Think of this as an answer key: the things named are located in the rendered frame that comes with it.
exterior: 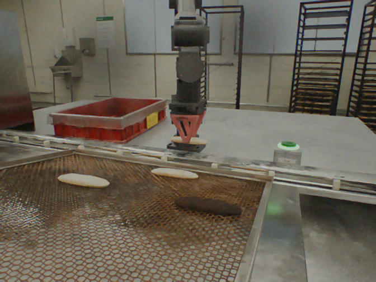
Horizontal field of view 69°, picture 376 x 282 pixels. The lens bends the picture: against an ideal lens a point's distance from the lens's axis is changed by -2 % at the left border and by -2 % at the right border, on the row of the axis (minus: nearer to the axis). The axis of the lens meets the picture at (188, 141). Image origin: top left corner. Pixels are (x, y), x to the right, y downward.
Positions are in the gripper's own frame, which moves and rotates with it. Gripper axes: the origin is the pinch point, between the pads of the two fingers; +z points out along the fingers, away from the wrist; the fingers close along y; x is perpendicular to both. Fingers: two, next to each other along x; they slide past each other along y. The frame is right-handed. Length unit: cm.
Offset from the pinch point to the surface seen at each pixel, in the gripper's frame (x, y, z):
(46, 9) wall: -491, -444, -129
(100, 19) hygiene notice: -350, -442, -100
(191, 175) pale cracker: 6.0, 15.3, 3.1
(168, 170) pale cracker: 1.2, 15.5, 2.7
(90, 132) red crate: -45.7, -18.2, 7.0
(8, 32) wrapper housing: -80, -18, -30
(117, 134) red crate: -34.4, -19.0, 6.9
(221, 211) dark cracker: 15.6, 29.9, 1.0
